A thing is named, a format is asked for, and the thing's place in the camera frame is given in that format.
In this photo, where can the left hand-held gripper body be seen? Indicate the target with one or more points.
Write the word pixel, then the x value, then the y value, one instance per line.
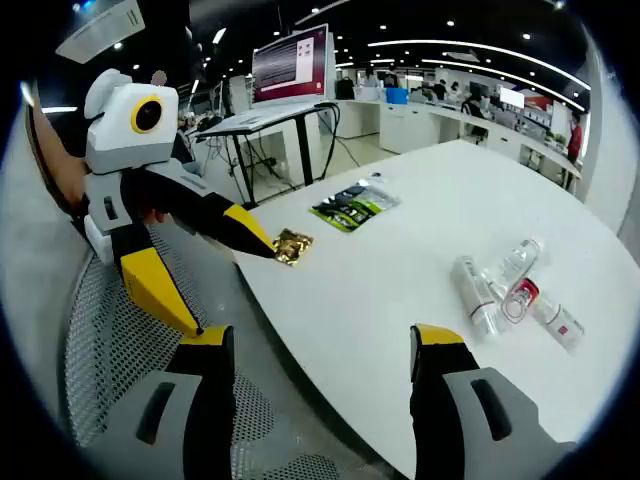
pixel 125 140

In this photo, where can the black bag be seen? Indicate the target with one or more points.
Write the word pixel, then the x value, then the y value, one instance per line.
pixel 345 89

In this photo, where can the green snack packet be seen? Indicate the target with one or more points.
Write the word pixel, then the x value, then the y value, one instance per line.
pixel 352 205

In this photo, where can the large computer monitor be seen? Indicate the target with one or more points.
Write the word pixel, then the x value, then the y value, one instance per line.
pixel 290 65

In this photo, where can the grey mesh office chair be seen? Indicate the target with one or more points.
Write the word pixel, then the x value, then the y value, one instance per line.
pixel 125 350

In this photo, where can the small wall screen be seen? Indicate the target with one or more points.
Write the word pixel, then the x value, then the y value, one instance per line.
pixel 512 97

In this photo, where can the white standing desk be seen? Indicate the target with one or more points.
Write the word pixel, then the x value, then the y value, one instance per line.
pixel 250 120

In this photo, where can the gold foil packet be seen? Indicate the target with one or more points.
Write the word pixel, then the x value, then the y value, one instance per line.
pixel 292 246

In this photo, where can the ceiling air conditioner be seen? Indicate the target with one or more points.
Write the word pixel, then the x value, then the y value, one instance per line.
pixel 100 30

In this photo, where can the person's left hand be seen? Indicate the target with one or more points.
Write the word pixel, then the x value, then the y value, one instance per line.
pixel 159 216

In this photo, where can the blue storage bin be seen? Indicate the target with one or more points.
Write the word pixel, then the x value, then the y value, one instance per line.
pixel 396 95

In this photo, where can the long white counter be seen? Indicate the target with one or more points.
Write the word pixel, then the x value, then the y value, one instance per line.
pixel 410 125

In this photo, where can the white skincare tube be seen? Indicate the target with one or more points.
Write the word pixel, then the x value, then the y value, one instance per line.
pixel 475 295

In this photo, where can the red collar skincare bottle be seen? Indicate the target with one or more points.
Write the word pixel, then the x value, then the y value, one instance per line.
pixel 520 300

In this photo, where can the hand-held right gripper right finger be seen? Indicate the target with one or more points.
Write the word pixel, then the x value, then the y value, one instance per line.
pixel 440 360

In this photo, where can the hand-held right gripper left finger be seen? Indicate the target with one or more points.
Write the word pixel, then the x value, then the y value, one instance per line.
pixel 205 360

